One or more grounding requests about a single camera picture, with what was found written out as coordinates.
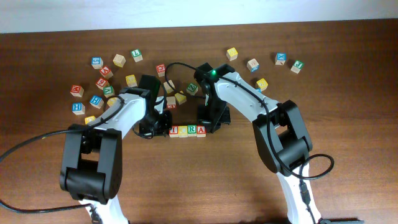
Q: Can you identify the red a block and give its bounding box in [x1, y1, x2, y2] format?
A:
[197, 125, 206, 138]
[99, 66, 113, 80]

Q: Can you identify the yellow top block far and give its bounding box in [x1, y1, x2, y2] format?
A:
[226, 47, 238, 61]

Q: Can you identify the blue D block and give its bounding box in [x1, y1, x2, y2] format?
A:
[246, 58, 259, 72]

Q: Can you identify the red O block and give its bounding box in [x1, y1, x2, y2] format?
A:
[156, 64, 166, 77]

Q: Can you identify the green R block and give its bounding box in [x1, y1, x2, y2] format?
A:
[187, 125, 197, 137]

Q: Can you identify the yellow S block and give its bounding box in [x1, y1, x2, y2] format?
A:
[174, 91, 187, 105]

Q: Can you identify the yellow block lower left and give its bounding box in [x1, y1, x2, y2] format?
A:
[85, 116, 96, 124]

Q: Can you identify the red I block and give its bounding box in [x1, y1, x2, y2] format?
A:
[169, 126, 179, 138]

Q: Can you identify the green Z block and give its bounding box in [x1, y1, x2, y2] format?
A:
[187, 83, 198, 96]

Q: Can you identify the plain wood block far-left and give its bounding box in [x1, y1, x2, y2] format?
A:
[113, 54, 126, 68]

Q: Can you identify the blue S block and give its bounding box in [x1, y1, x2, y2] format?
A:
[91, 57, 103, 70]

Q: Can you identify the yellow block centre left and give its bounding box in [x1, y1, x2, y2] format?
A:
[126, 75, 137, 87]

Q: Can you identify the red 6 block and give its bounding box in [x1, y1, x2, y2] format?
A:
[96, 78, 109, 90]

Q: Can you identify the yellow C block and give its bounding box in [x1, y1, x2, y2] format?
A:
[178, 126, 188, 138]

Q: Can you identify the blue H block left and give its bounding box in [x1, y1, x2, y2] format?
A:
[72, 103, 85, 115]

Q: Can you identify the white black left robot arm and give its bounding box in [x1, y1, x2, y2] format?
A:
[60, 75, 172, 223]

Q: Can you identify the yellow K block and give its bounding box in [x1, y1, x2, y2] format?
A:
[256, 78, 269, 91]

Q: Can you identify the blue X block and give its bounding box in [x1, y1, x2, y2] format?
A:
[275, 52, 287, 65]

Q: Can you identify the red M block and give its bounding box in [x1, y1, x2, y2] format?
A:
[70, 85, 84, 97]

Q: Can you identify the yellow block by H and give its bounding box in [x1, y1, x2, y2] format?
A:
[107, 96, 118, 107]

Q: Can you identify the green L block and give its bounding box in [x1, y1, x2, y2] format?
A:
[131, 49, 143, 62]

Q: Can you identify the wood block red side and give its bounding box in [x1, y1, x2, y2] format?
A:
[166, 96, 177, 109]

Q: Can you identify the blue H block tilted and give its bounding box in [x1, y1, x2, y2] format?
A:
[90, 95, 104, 109]

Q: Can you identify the green J block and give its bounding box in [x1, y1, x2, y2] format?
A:
[290, 60, 305, 74]

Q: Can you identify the plain wood yellow-side block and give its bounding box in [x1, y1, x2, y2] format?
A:
[164, 80, 175, 93]

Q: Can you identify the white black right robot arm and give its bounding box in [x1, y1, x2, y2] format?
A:
[194, 63, 322, 223]

